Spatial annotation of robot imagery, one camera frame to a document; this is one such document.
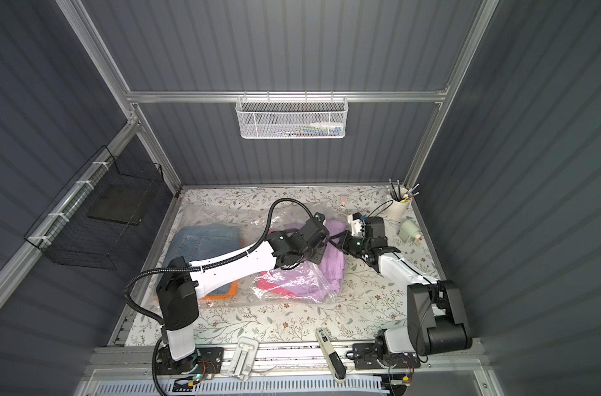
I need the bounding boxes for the white handheld scanner tool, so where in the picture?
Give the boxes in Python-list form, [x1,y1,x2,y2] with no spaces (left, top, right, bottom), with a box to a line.
[316,328,347,383]

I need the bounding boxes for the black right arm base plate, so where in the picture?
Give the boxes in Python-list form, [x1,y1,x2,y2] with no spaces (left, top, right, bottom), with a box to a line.
[346,343,421,371]

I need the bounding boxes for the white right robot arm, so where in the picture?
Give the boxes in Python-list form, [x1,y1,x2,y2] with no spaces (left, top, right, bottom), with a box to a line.
[338,213,473,358]

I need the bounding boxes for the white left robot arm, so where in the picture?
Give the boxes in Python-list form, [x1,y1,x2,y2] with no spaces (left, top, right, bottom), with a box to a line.
[156,213,329,361]

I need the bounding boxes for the purple trousers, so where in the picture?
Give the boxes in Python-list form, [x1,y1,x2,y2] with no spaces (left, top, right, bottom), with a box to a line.
[290,244,346,301]

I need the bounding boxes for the orange folded garment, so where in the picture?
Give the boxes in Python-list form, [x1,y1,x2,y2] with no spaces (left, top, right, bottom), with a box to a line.
[201,280,239,301]

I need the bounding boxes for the white wire wall basket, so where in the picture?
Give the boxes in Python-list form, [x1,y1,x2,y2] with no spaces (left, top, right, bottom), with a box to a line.
[235,97,349,140]

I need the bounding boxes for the blue folded jeans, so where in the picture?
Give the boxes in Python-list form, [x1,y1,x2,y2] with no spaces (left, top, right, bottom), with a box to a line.
[163,224,243,267]

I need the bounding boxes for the white plastic bracket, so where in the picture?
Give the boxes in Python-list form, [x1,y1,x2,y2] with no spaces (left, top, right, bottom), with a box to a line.
[227,338,259,381]

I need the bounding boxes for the cream metal pencil bucket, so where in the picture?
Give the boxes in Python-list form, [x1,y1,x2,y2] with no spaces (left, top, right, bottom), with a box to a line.
[382,186,412,221]

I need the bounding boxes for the black corrugated cable conduit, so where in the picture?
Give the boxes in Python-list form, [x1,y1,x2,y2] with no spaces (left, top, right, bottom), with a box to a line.
[124,197,316,328]

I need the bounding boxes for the clear plastic vacuum bag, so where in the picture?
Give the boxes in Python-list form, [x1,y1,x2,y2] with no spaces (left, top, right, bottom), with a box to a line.
[167,203,340,309]

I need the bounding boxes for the black wire side basket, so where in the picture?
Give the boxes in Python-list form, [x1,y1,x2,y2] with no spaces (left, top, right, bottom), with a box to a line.
[24,149,164,270]

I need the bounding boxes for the pink trousers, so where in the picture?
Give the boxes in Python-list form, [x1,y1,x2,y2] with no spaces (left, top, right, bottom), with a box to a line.
[256,270,330,301]

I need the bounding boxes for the mint green pencil sharpener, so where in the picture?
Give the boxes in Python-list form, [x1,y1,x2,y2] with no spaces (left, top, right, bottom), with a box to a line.
[398,219,424,244]

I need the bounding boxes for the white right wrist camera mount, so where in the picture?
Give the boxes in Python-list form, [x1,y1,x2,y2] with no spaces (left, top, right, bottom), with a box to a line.
[347,212,365,238]

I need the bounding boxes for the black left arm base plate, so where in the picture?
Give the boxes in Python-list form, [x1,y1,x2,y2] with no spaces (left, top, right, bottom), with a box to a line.
[153,346,224,376]

